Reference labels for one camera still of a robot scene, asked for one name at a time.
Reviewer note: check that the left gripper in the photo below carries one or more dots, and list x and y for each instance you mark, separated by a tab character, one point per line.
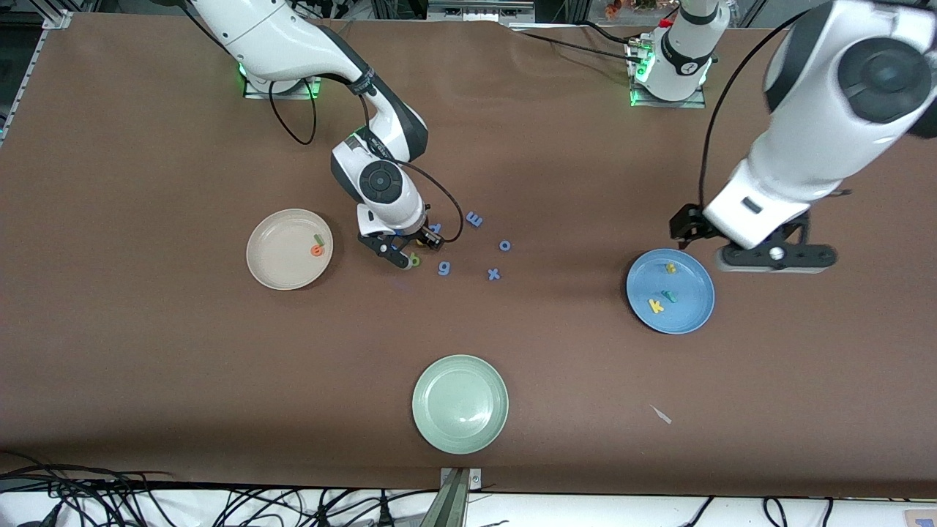
687	223

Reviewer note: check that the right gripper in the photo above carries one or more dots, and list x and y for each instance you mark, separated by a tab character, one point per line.
427	237

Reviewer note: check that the yellow foam letter k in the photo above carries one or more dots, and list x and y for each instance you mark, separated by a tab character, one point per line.
656	306

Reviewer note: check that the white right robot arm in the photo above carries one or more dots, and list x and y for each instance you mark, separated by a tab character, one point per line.
263	29

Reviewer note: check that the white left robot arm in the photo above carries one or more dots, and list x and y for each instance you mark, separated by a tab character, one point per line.
827	95

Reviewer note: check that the blue foam letter m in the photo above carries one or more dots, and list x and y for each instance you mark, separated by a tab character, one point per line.
474	219

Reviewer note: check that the blue plate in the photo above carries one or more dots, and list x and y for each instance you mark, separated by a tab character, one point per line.
688	322

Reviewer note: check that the beige brown plate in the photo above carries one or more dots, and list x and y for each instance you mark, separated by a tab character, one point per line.
282	256

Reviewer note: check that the pale green plate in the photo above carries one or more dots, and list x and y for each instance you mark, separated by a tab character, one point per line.
460	404

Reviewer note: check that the white paper scrap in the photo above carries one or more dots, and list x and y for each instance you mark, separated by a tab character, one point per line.
661	414

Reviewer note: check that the orange artificial flowers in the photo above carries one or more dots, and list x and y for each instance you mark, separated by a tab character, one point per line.
631	6

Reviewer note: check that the tan cardboard box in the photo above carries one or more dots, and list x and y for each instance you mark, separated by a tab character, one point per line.
921	518

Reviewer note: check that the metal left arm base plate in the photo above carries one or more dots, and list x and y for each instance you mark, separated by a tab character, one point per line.
670	104

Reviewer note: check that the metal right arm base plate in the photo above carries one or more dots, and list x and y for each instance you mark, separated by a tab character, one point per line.
311	89

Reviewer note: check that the aluminium frame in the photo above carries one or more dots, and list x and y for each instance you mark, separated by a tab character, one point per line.
479	10

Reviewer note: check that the metal camera pole bracket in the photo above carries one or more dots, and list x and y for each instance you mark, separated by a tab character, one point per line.
455	498

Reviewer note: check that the aluminium table edge rail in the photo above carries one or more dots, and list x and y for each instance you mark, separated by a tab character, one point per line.
29	80

